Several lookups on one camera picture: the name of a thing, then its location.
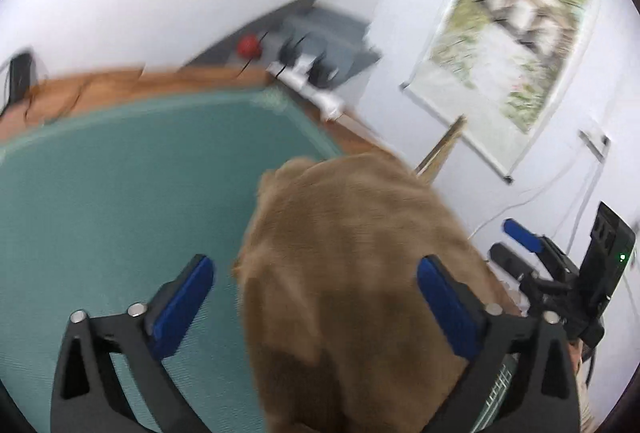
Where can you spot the black power adapter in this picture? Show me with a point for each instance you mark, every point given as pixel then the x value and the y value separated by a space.
pixel 322 69
pixel 290 49

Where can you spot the brown fleece sweater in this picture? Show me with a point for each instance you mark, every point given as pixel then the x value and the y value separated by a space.
pixel 350 263

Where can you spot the grey concrete steps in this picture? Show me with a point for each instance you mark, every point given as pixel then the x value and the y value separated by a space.
pixel 325 33

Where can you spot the red basketball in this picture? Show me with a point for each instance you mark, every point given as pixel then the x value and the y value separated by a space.
pixel 249 46

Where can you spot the wooden chair back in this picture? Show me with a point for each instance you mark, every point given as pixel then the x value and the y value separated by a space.
pixel 440 148

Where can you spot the hanging scroll painting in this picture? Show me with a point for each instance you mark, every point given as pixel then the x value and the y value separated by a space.
pixel 510 28

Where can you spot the white power strip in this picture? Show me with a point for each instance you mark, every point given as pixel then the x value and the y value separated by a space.
pixel 315 93

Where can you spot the person's right forearm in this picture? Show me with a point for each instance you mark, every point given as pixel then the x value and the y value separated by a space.
pixel 584 408

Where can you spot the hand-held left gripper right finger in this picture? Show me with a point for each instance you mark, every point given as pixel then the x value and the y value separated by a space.
pixel 450 308

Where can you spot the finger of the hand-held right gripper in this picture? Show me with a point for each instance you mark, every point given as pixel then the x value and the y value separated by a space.
pixel 510 260
pixel 522 234

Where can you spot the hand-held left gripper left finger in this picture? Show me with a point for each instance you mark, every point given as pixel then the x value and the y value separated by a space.
pixel 180 308

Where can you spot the green table mat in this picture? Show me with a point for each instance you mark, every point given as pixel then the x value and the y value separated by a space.
pixel 125 193

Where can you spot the white wall socket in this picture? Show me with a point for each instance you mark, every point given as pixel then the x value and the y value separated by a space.
pixel 595 144

